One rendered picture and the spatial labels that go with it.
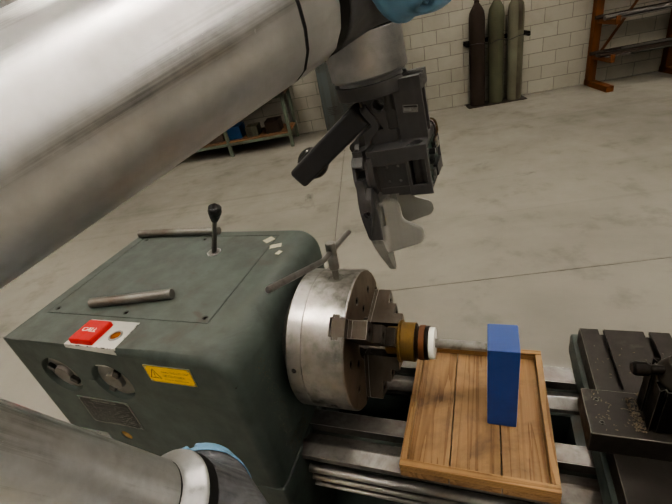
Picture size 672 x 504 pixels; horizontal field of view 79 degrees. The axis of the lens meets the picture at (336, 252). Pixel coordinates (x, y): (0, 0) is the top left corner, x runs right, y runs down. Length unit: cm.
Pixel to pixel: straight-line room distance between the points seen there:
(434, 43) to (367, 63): 694
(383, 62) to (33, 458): 41
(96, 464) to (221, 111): 31
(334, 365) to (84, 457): 51
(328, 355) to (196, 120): 68
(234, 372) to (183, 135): 63
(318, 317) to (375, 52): 56
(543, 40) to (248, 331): 730
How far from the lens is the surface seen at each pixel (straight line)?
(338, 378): 83
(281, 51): 19
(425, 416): 105
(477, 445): 101
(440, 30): 734
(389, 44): 40
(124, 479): 43
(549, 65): 787
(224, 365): 77
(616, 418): 93
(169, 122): 17
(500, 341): 89
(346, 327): 82
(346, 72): 40
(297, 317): 85
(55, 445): 40
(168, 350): 83
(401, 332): 90
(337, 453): 105
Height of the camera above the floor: 172
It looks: 30 degrees down
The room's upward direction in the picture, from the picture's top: 12 degrees counter-clockwise
